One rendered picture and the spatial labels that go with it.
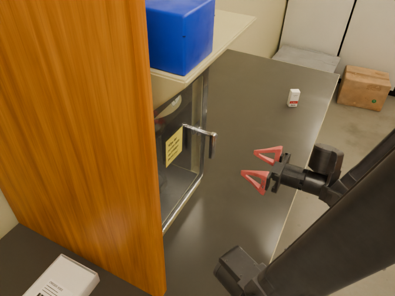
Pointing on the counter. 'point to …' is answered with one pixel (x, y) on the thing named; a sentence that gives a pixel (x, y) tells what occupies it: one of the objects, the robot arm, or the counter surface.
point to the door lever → (210, 141)
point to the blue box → (179, 33)
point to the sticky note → (173, 146)
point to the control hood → (243, 25)
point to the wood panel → (83, 132)
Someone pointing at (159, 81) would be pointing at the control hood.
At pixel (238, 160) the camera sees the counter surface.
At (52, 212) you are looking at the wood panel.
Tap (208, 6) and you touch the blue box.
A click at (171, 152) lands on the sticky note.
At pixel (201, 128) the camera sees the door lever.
